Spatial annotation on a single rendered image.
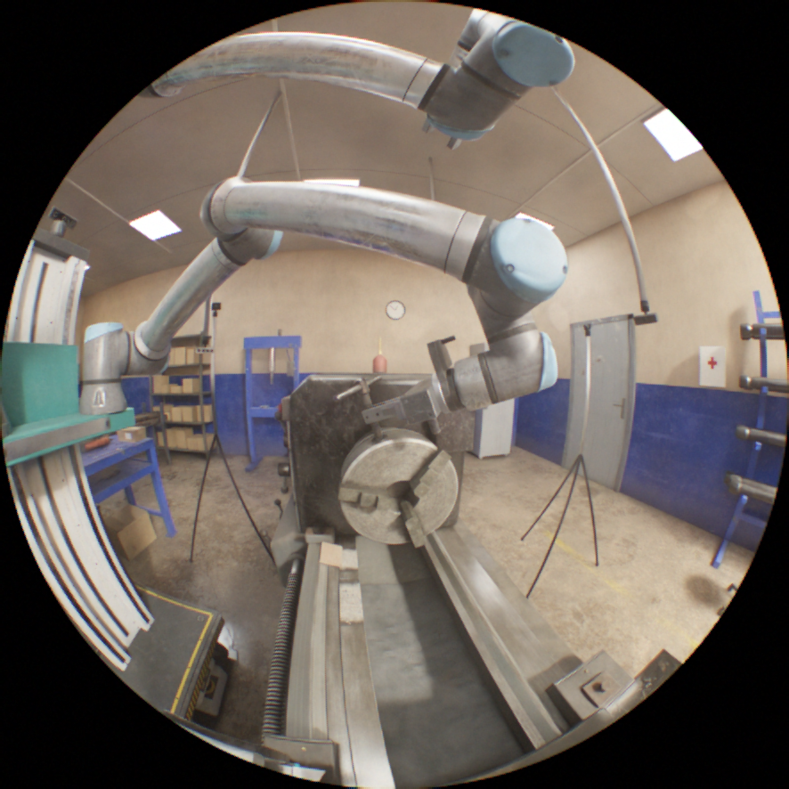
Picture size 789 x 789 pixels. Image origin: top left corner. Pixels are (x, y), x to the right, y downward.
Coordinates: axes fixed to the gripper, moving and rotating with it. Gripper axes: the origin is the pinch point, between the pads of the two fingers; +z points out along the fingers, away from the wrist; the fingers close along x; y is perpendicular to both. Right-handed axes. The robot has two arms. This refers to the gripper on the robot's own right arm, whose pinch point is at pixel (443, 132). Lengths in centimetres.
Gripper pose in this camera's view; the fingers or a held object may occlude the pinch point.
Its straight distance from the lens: 62.8
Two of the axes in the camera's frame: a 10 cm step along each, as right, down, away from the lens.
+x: 7.3, 6.5, 1.9
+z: -1.7, -0.8, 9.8
